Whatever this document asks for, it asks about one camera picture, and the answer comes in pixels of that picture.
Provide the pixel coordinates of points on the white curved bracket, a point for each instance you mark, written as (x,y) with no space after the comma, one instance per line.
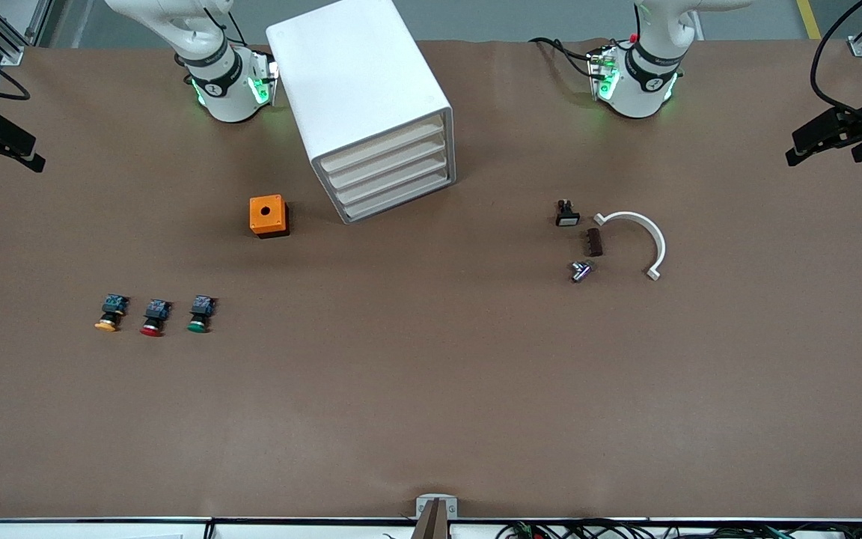
(659,239)

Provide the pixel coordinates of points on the black square push button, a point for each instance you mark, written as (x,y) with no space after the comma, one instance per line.
(567,215)

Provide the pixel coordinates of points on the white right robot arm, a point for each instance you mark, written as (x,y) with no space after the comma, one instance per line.
(225,82)

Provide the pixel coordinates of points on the brown terminal block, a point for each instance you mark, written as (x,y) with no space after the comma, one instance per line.
(593,242)

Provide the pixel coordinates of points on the orange box with hole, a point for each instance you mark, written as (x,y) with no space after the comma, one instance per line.
(266,215)

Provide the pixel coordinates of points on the white drawer cabinet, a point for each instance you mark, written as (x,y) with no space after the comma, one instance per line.
(356,75)

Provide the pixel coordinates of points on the silver key switch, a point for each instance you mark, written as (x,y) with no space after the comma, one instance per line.
(581,271)

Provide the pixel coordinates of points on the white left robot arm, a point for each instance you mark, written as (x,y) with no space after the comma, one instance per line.
(644,75)

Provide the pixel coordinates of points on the green push button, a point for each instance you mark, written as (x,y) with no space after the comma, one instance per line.
(200,314)

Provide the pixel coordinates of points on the yellow push button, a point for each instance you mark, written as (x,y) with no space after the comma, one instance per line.
(110,314)

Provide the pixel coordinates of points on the brown table cover sheet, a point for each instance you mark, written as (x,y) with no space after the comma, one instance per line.
(431,374)

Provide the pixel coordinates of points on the white plastic drawer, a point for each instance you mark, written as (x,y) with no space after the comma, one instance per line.
(387,160)
(397,193)
(393,177)
(382,144)

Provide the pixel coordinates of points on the white table edge rail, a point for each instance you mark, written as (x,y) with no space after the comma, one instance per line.
(64,530)

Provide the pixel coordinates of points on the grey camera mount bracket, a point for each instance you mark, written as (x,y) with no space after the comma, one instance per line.
(436,509)

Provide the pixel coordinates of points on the red push button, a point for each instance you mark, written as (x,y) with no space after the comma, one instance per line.
(154,319)

